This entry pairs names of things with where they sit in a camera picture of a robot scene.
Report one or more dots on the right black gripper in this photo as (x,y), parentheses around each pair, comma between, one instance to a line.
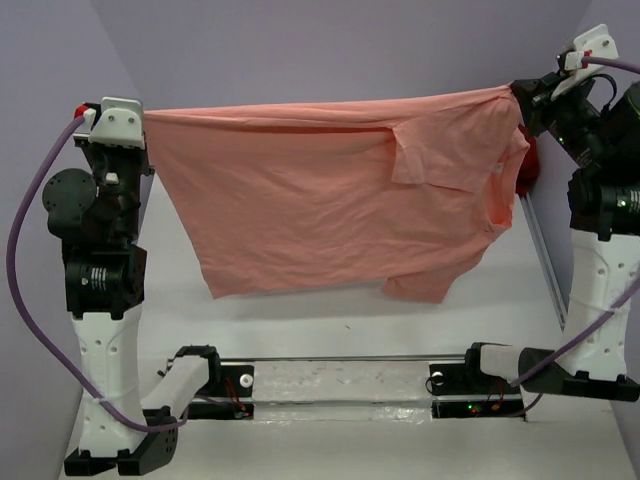
(532,89)

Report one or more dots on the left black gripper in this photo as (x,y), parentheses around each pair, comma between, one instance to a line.
(95,148)

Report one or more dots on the red t shirt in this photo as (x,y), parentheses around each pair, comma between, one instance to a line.
(530,168)

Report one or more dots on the pink t shirt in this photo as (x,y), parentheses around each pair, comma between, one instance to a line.
(408,192)

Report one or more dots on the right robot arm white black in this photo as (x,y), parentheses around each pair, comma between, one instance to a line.
(603,196)

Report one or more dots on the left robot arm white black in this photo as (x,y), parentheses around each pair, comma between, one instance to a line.
(95,214)

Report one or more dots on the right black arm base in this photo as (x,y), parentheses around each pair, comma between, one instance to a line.
(458,393)

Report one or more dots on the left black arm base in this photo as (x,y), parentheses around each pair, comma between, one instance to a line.
(228,392)

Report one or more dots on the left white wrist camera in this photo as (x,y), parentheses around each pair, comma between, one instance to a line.
(113,122)

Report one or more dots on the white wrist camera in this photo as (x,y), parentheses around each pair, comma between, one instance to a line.
(113,122)
(575,61)

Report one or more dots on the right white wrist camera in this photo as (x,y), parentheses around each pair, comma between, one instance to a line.
(575,61)

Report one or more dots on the aluminium front rail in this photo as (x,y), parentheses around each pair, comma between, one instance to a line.
(459,357)

